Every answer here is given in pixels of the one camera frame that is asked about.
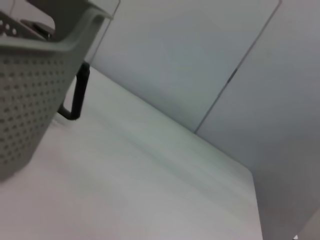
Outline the grey-green perforated storage bin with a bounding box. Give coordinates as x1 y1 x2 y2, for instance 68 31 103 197
0 0 121 183

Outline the glass pitcher with black handle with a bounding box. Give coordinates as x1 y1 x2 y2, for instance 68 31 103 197
56 61 91 121

